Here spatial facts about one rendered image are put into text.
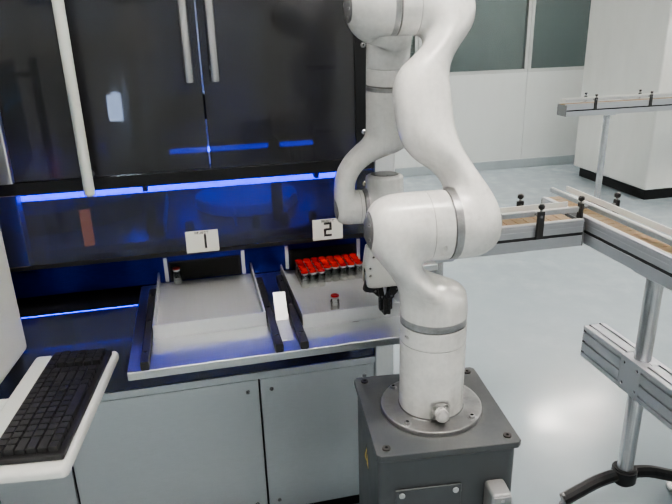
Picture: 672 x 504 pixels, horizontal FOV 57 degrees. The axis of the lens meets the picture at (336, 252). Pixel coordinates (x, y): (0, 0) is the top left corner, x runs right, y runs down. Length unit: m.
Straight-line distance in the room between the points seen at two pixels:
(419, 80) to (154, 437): 1.32
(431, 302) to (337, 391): 0.94
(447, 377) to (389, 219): 0.31
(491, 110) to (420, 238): 6.01
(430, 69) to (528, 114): 6.14
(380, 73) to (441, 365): 0.58
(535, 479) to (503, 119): 5.11
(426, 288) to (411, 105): 0.31
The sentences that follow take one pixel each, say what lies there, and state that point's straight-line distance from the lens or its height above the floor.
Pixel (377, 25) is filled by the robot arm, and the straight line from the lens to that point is 1.13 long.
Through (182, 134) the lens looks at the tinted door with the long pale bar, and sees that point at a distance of 1.63.
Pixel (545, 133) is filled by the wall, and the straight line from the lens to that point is 7.36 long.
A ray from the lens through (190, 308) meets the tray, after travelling 1.63.
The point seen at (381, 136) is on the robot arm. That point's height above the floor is 1.33.
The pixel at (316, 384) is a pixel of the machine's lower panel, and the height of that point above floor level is 0.53.
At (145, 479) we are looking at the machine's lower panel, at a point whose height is 0.29.
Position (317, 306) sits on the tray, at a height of 0.88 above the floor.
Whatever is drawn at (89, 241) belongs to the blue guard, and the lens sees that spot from 1.71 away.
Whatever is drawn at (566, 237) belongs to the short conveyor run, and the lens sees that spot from 2.17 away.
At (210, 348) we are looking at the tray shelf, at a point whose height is 0.88.
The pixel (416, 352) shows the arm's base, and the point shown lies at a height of 1.01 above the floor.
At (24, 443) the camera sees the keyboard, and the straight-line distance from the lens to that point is 1.36.
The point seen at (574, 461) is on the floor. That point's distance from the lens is 2.60.
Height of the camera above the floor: 1.55
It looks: 20 degrees down
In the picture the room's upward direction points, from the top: 2 degrees counter-clockwise
